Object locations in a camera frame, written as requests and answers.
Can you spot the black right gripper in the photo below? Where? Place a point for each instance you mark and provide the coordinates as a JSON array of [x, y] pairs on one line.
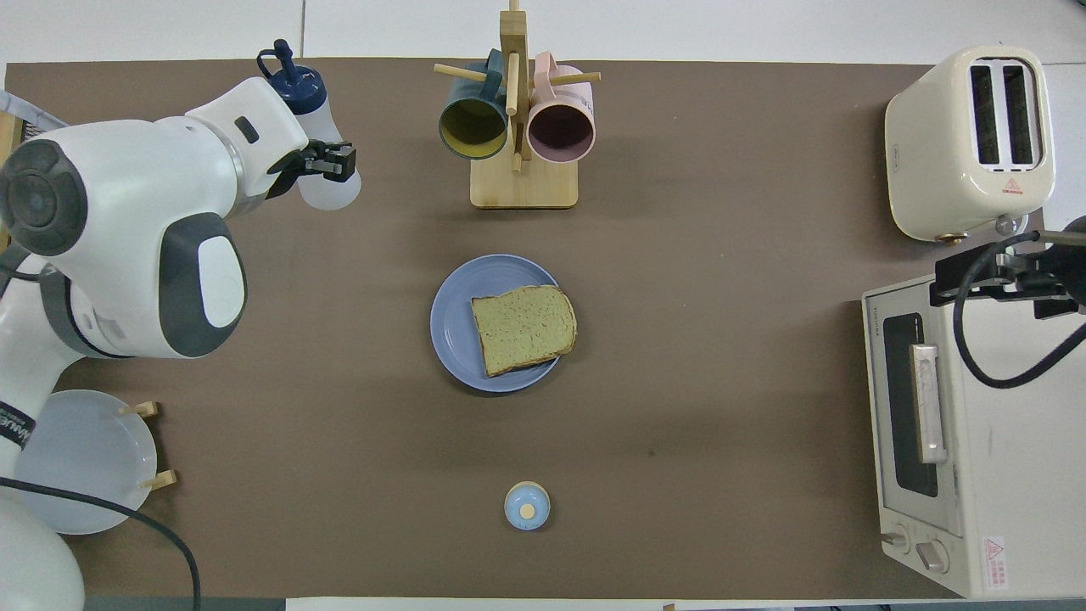
[[1076, 263]]

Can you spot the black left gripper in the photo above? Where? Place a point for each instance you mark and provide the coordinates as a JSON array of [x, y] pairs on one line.
[[288, 174]]

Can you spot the white bottle with blue cap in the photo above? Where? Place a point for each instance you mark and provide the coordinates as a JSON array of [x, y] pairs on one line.
[[331, 195]]

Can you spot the toasted bread slice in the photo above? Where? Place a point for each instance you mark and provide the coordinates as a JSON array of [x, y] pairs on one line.
[[522, 331]]

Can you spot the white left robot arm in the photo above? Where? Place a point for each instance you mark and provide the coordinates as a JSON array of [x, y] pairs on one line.
[[110, 212]]

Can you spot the blue round plate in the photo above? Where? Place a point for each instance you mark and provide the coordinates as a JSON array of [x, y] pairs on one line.
[[450, 322]]

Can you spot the grey plate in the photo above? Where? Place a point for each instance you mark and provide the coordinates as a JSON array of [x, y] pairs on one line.
[[85, 462]]

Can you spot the teal mug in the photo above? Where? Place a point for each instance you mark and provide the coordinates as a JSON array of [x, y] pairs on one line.
[[473, 127]]

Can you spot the cream two-slot toaster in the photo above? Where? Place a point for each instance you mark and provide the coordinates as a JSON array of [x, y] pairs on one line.
[[933, 153]]

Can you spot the white toaster oven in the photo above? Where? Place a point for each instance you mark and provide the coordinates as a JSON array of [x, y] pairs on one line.
[[1018, 475]]

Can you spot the wooden mug tree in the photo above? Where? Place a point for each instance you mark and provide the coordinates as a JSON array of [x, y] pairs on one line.
[[524, 187]]

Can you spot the pink mug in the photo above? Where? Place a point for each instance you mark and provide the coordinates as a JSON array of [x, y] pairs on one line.
[[560, 131]]

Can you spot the brown table mat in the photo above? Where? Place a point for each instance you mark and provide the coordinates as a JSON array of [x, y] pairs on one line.
[[721, 382]]

